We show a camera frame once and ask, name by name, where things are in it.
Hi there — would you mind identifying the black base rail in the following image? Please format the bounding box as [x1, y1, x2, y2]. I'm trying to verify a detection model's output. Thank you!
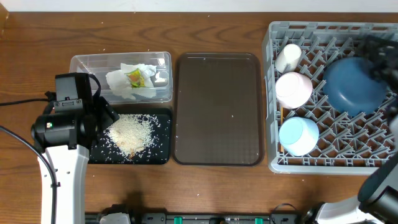
[85, 205, 301, 224]

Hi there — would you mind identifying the brown serving tray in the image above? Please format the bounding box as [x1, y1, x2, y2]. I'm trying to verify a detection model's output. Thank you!
[172, 53, 264, 166]

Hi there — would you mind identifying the green snack wrapper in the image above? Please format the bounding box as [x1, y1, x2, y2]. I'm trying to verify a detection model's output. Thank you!
[126, 68, 145, 88]

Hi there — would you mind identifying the light blue bowl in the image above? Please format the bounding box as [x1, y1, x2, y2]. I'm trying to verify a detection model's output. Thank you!
[279, 117, 320, 156]

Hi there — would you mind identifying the pink bowl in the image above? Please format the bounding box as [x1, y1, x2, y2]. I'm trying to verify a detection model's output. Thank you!
[275, 72, 313, 109]

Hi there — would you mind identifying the pile of white rice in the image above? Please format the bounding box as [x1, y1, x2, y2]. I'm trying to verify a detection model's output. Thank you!
[95, 114, 164, 162]

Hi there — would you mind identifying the wooden chopstick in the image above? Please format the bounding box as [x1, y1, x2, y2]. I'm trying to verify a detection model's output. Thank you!
[280, 105, 284, 125]

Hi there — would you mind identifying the black plastic tray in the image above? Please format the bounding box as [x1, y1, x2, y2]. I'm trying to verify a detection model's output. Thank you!
[89, 107, 172, 165]

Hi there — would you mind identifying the grey dishwasher rack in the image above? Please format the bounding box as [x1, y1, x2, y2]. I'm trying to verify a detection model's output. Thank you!
[262, 21, 397, 175]

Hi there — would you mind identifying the white napkin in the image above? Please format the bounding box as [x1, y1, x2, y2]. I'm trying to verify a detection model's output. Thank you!
[106, 63, 157, 100]

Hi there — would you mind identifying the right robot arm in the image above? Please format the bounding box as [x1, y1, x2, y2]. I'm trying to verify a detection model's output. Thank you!
[299, 36, 397, 224]

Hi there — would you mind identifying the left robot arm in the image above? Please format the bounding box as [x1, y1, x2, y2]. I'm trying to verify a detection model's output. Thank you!
[32, 96, 119, 223]

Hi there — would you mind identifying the dark blue plate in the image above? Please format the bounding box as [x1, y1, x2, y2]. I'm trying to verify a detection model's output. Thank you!
[323, 57, 387, 116]

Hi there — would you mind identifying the cream plastic cup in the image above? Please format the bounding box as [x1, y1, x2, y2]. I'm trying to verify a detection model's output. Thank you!
[274, 44, 302, 73]

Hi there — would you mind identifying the clear plastic waste bin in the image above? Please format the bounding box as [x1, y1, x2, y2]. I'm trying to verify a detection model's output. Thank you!
[70, 52, 173, 105]

